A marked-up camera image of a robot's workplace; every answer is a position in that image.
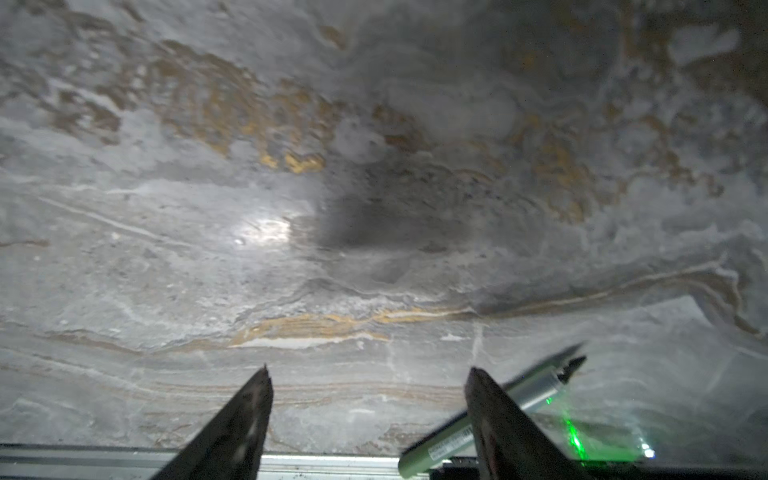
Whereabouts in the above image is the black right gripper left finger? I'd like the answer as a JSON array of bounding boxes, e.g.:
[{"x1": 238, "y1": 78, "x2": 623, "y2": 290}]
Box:
[{"x1": 154, "y1": 367, "x2": 274, "y2": 480}]

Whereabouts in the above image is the green pen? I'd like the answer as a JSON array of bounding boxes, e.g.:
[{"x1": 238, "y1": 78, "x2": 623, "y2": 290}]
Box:
[{"x1": 398, "y1": 356, "x2": 590, "y2": 479}]

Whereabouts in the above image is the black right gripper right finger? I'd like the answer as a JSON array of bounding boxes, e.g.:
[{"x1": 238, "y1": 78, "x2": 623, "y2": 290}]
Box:
[{"x1": 464, "y1": 367, "x2": 590, "y2": 479}]

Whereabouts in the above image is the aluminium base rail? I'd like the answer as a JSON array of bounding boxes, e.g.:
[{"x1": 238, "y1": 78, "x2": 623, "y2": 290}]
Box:
[{"x1": 1, "y1": 444, "x2": 401, "y2": 479}]

